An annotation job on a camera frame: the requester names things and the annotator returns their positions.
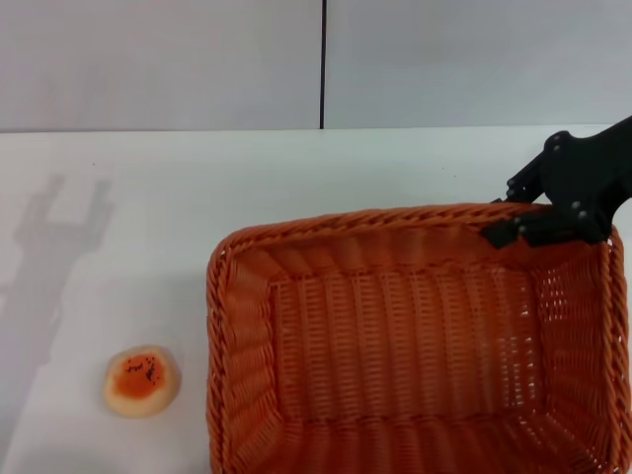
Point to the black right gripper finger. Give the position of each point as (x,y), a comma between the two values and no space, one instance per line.
(543,227)
(526,180)

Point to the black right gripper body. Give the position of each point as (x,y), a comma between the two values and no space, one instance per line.
(582,173)

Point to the orange woven plastic basket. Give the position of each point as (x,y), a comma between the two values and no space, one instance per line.
(395,355)

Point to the round bun with orange glaze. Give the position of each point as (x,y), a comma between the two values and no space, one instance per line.
(141,381)

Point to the black vertical wall strip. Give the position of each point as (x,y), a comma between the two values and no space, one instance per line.
(324,64)

